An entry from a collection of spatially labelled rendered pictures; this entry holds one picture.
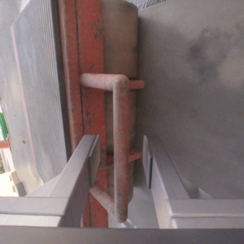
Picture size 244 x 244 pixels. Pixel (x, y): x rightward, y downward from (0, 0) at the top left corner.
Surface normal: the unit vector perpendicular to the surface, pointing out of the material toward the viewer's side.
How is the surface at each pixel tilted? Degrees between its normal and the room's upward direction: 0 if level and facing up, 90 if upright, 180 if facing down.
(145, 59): 0
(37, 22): 0
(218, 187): 0
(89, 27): 90
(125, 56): 87
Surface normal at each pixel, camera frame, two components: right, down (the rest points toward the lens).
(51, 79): -0.77, 0.19
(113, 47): 0.24, 0.29
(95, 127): 0.63, 0.23
